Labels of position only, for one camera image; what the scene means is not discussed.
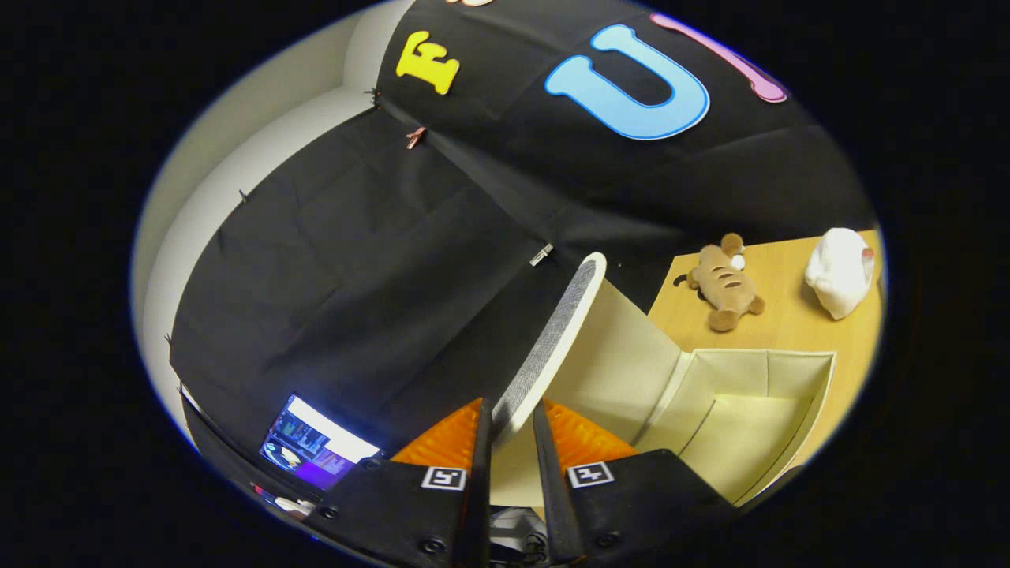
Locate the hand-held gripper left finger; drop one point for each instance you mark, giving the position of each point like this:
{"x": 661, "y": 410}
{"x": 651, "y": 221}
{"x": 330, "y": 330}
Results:
{"x": 477, "y": 489}

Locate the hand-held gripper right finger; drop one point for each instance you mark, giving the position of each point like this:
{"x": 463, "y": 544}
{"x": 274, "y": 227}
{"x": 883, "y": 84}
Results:
{"x": 552, "y": 489}

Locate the cream fabric storage box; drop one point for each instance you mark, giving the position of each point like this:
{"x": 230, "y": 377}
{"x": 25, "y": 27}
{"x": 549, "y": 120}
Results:
{"x": 742, "y": 426}

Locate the computer monitor screen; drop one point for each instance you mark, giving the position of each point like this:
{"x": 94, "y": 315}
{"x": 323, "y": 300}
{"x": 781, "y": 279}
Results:
{"x": 316, "y": 446}

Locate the silver clip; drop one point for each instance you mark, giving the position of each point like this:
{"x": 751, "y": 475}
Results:
{"x": 541, "y": 254}

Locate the black backdrop cloth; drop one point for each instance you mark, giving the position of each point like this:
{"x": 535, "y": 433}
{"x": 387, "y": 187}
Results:
{"x": 355, "y": 276}

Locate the brown striped plush toy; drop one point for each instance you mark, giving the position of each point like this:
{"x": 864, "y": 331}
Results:
{"x": 722, "y": 280}

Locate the pink clip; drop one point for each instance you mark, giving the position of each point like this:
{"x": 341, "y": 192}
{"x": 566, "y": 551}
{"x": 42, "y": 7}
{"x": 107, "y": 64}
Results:
{"x": 415, "y": 138}

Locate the white plush toy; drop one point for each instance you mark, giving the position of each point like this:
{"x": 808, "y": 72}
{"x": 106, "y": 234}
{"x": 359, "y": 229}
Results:
{"x": 838, "y": 268}

